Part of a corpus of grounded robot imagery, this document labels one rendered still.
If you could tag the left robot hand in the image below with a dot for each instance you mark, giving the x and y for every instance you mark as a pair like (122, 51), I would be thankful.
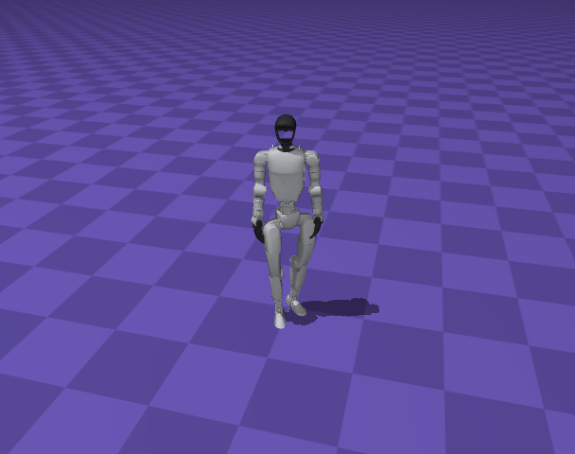
(317, 222)

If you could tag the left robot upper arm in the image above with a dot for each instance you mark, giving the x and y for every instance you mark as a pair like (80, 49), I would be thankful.
(313, 161)

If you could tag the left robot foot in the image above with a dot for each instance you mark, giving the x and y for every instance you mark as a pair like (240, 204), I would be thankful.
(296, 306)

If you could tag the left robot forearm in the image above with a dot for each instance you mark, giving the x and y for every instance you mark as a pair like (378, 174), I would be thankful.
(317, 206)

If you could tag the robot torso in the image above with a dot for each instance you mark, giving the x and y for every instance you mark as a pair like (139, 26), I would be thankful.
(287, 180)

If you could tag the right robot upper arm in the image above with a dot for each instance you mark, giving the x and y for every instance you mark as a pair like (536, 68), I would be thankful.
(260, 172)

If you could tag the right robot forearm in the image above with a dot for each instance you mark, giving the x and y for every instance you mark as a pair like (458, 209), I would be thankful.
(258, 208)

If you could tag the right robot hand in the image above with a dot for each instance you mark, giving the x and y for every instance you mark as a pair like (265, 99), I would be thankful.
(258, 231)

